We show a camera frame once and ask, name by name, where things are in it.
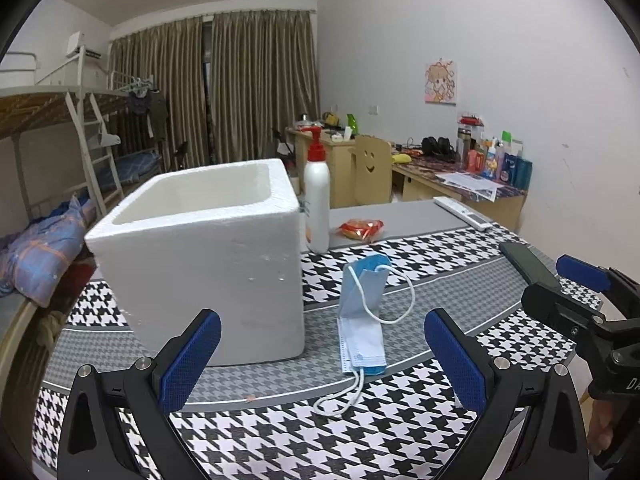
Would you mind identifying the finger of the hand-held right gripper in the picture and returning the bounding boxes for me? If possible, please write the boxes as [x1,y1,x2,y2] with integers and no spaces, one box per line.
[521,282,640,356]
[556,254,640,311]

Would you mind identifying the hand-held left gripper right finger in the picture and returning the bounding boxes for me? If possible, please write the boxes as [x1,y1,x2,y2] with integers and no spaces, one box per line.
[424,307,591,480]

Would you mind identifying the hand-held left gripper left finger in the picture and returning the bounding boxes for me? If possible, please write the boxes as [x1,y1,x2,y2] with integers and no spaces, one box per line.
[56,308,223,480]

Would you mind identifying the white foam box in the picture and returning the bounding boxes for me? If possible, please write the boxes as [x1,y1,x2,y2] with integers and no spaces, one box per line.
[84,158,307,367]

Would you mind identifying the blue face mask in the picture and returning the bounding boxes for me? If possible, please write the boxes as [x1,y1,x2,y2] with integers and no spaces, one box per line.
[312,316,388,416]
[340,254,417,323]

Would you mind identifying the person's right hand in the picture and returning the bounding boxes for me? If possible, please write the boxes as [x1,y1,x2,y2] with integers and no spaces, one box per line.
[586,399,619,457]

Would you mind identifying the black phone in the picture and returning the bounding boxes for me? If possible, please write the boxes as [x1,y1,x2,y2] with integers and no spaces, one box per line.
[500,241,558,286]

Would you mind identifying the houndstooth tablecloth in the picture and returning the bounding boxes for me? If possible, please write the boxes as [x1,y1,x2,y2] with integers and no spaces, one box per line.
[32,195,603,480]

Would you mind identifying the white remote control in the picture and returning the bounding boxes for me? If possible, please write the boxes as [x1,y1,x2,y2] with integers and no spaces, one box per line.
[433,196,493,232]

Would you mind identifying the cluster of desk bottles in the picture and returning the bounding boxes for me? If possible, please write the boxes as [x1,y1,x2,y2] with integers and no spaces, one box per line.
[457,112,533,191]

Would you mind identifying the printed paper sheets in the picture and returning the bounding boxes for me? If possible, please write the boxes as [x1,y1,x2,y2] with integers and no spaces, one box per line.
[435,171,503,202]

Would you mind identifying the red snack packet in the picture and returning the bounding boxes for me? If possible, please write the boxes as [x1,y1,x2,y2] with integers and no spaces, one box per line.
[334,218,386,242]

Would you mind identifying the light wooden desk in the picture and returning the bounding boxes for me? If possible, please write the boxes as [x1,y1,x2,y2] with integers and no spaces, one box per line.
[285,126,361,208]
[392,152,528,233]

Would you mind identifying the blue orange plaid blanket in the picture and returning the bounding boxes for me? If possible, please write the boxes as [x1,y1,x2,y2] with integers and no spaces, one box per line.
[0,195,98,309]

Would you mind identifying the black headphones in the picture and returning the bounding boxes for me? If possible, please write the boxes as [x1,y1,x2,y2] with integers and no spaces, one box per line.
[421,136,457,161]

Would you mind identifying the white pump bottle red cap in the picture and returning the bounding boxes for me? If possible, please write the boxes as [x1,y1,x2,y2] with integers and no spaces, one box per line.
[303,126,332,254]

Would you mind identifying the blue plaid bedding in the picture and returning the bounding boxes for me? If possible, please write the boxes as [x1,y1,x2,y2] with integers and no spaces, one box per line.
[115,152,163,183]

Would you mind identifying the wooden smiley chair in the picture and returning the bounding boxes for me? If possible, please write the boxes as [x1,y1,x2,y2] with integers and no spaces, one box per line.
[348,135,393,207]

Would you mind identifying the white bunk ladder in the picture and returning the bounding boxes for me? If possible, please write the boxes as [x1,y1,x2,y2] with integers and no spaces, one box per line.
[65,91,126,216]

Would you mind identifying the dark hanging clothes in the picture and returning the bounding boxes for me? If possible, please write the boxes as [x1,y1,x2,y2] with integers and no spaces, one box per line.
[127,92,168,141]

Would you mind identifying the brown curtain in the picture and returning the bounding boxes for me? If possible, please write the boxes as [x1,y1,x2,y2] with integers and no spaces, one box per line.
[210,9,321,166]
[109,16,211,171]

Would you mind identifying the metal bunk bed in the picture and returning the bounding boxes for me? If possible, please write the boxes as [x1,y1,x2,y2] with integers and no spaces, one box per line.
[0,50,171,241]

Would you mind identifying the white air conditioner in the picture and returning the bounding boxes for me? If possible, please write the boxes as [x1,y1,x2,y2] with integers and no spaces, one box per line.
[65,31,103,58]

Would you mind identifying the cartoon wall poster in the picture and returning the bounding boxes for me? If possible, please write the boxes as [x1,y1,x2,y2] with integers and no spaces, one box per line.
[425,58,458,106]

